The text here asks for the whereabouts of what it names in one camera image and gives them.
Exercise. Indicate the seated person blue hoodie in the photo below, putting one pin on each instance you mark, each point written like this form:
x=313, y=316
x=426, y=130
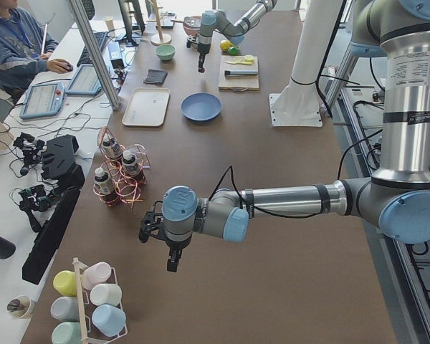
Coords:
x=25, y=50

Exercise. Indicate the yellow lemon upper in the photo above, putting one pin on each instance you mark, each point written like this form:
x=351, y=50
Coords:
x=225, y=45

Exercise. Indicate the wooden cutting board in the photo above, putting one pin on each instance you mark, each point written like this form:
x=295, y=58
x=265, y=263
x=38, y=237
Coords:
x=238, y=83

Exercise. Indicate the green lime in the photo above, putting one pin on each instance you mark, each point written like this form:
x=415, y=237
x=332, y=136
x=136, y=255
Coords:
x=233, y=51

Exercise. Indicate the pink cup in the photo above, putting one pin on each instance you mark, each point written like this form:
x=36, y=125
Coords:
x=95, y=274

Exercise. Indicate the copper wire bottle rack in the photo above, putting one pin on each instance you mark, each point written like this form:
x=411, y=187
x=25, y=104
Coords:
x=128, y=189

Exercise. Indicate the paper cup with items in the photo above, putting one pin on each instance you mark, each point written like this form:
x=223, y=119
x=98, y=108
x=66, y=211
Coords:
x=21, y=307

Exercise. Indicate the cream rabbit tray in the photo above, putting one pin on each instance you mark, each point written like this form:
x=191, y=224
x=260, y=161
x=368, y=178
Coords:
x=146, y=107

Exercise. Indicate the steel muddler black tip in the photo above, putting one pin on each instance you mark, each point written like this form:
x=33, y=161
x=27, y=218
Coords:
x=240, y=73

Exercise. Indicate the white cup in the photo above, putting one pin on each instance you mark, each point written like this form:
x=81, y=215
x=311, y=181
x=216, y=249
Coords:
x=105, y=293

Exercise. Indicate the grey cup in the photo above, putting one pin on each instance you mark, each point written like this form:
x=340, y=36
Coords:
x=65, y=309

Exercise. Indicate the teach pendant right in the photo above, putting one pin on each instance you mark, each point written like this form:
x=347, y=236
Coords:
x=85, y=82

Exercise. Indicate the pale green cup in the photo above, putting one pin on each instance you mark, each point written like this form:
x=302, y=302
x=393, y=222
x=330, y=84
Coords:
x=67, y=333

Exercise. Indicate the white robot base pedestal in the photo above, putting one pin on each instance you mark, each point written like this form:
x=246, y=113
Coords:
x=298, y=104

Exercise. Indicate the grey folded cloth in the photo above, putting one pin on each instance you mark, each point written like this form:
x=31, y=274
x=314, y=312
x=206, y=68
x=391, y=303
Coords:
x=155, y=77

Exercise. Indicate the aluminium frame post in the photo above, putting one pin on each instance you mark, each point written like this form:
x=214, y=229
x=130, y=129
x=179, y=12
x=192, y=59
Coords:
x=78, y=12

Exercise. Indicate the bottle lower left rack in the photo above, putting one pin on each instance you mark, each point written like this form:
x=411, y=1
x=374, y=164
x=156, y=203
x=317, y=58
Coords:
x=130, y=164

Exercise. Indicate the wooden mug tree stand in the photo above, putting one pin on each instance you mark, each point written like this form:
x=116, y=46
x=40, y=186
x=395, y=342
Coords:
x=160, y=38

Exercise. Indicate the bottle top in rack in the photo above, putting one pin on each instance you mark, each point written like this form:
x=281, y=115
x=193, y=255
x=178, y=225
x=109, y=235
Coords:
x=111, y=147

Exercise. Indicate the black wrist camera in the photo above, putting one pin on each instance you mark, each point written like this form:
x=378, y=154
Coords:
x=152, y=225

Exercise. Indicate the black device on desk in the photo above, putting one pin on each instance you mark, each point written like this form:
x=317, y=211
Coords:
x=49, y=212

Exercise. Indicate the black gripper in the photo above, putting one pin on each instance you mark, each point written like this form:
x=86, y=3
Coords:
x=203, y=47
x=174, y=248

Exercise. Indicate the light blue cup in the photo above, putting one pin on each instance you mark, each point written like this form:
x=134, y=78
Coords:
x=108, y=319

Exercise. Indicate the white wire cup rack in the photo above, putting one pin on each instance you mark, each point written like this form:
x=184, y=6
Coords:
x=89, y=333

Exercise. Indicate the bottle lower right rack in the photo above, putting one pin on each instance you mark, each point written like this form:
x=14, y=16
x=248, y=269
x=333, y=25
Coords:
x=104, y=185

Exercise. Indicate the yellow cup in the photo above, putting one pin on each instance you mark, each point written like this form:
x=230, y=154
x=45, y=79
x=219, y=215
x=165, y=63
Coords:
x=65, y=283

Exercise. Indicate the teach pendant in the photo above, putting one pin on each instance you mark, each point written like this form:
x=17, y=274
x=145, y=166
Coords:
x=85, y=82
x=43, y=100

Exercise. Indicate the blue round plate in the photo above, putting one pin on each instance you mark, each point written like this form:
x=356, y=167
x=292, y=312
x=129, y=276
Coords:
x=201, y=107

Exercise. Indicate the teach pendant left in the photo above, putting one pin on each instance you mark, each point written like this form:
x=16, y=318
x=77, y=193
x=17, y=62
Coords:
x=43, y=100

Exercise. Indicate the green bowl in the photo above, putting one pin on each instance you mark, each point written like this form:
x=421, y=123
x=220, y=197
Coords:
x=165, y=52

